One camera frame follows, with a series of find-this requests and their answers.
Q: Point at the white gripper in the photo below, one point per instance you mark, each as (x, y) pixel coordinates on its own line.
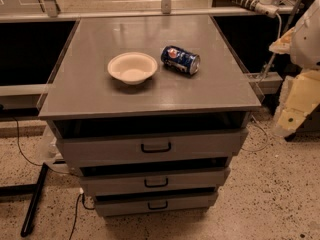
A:
(307, 40)

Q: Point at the grey top drawer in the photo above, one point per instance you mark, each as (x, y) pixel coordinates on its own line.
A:
(89, 152)

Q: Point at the grey drawer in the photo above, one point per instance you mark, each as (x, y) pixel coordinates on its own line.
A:
(157, 204)
(157, 181)
(89, 152)

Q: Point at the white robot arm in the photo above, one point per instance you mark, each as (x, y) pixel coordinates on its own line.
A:
(302, 43)

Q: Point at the grey drawer cabinet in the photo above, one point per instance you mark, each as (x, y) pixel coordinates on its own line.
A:
(149, 112)

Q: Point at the grey middle drawer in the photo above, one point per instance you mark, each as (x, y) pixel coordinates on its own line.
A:
(157, 181)

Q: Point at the grey bottom drawer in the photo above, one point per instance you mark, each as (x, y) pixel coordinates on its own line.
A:
(157, 204)

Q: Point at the white power strip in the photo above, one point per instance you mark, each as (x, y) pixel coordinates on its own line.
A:
(263, 7)

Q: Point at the blue Pepsi soda can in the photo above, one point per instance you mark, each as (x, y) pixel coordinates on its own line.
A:
(180, 59)

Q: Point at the white paper bowl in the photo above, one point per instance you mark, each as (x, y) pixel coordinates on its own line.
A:
(132, 68)

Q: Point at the black metal stand leg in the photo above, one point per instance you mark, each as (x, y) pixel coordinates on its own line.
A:
(35, 191)

